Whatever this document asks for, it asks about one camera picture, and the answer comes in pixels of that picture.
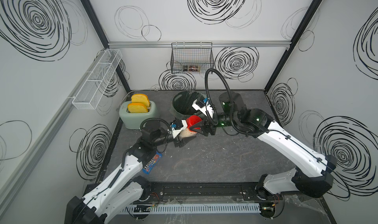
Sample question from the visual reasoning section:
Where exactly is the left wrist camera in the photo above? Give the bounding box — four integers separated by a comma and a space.
171, 119, 188, 139

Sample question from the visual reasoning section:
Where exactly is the black left corner post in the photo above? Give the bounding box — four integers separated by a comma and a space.
80, 0, 131, 93

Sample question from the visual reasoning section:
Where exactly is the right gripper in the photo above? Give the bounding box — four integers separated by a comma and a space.
188, 110, 238, 135

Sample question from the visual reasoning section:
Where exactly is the black wire wall basket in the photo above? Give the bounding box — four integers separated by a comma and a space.
170, 47, 215, 74

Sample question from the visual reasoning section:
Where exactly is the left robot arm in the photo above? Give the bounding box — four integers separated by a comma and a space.
64, 118, 195, 224

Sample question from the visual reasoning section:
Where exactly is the blue candy bag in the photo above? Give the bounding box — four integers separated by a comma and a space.
143, 152, 162, 174

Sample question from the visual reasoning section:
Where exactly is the black corner frame post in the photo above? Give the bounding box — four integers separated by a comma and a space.
264, 0, 323, 93

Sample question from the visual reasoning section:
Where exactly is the aluminium wall rail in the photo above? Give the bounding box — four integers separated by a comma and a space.
108, 40, 291, 49

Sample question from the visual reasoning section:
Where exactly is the black bin with green bag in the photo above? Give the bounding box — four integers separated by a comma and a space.
169, 90, 205, 120

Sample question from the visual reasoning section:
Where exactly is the white wire wall shelf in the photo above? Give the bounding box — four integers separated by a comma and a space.
72, 49, 122, 110

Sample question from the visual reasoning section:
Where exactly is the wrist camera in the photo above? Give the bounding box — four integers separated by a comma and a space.
192, 98, 214, 118
171, 119, 188, 139

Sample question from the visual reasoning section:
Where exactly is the yellow toast slice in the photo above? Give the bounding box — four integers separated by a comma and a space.
128, 102, 149, 114
131, 94, 150, 107

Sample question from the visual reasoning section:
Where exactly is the yellow toast slice back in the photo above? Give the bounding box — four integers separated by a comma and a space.
131, 94, 150, 107

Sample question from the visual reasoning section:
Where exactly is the red jar lid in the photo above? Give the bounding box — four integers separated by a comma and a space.
186, 115, 202, 131

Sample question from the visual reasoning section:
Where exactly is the white slotted cable duct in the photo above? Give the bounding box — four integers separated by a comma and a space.
119, 203, 261, 216

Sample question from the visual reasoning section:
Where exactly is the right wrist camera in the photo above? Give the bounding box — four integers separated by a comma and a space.
192, 98, 214, 118

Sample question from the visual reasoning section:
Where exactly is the yellow toast slice front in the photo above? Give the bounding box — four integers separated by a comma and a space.
128, 102, 149, 114

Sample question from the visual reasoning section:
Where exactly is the clear oatmeal jar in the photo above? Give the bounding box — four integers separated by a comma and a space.
179, 128, 197, 139

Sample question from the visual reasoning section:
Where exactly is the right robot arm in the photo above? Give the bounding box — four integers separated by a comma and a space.
189, 92, 337, 200

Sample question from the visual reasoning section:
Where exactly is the small jar in basket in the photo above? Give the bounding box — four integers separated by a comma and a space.
183, 65, 201, 72

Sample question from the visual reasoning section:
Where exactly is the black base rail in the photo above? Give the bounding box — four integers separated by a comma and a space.
84, 182, 321, 202

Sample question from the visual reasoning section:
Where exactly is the green toaster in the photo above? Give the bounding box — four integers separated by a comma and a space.
119, 101, 160, 129

